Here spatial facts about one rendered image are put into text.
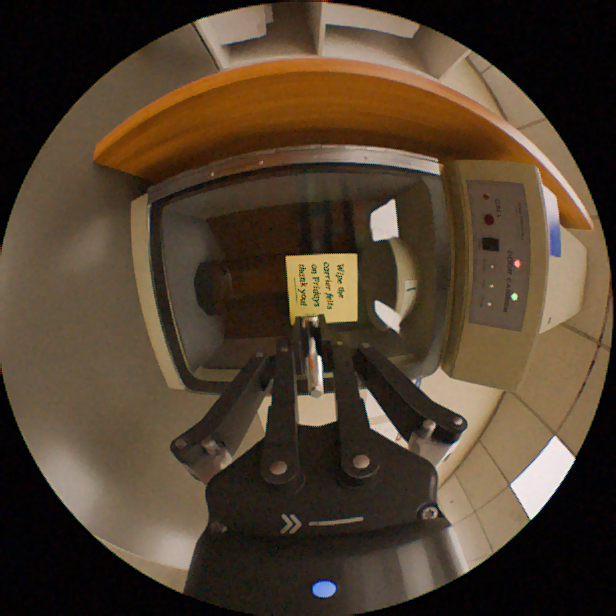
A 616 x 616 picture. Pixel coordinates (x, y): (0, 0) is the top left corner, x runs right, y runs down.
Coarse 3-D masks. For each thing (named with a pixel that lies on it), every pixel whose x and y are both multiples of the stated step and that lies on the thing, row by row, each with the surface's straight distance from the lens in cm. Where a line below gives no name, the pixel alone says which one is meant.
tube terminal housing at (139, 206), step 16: (448, 192) 32; (144, 208) 34; (448, 208) 31; (144, 224) 33; (144, 240) 33; (144, 256) 32; (144, 272) 33; (144, 288) 33; (144, 304) 34; (144, 320) 35; (448, 320) 32; (160, 336) 34; (448, 336) 33; (160, 352) 35; (160, 368) 37; (176, 384) 37
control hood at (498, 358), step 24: (456, 168) 32; (480, 168) 32; (504, 168) 32; (528, 168) 34; (456, 192) 31; (528, 192) 32; (456, 216) 31; (528, 216) 31; (456, 240) 31; (456, 288) 31; (528, 288) 31; (456, 312) 31; (528, 312) 32; (456, 336) 32; (480, 336) 31; (504, 336) 32; (528, 336) 33; (456, 360) 33; (480, 360) 33; (504, 360) 33; (528, 360) 34; (480, 384) 35; (504, 384) 36
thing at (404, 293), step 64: (192, 192) 27; (256, 192) 23; (320, 192) 23; (384, 192) 24; (192, 256) 25; (256, 256) 22; (384, 256) 23; (448, 256) 28; (192, 320) 27; (256, 320) 23; (384, 320) 24; (192, 384) 32
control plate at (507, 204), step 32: (480, 192) 30; (512, 192) 31; (480, 224) 29; (512, 224) 30; (480, 256) 29; (512, 256) 30; (480, 288) 29; (512, 288) 30; (480, 320) 30; (512, 320) 31
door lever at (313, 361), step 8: (304, 320) 17; (312, 320) 17; (304, 328) 18; (312, 328) 17; (304, 336) 18; (312, 336) 18; (304, 344) 18; (312, 344) 18; (320, 344) 19; (304, 352) 19; (312, 352) 18; (320, 352) 19; (312, 360) 19; (320, 360) 19; (312, 368) 19; (320, 368) 19; (312, 376) 20; (320, 376) 20; (312, 384) 20; (320, 384) 20; (312, 392) 21; (320, 392) 21
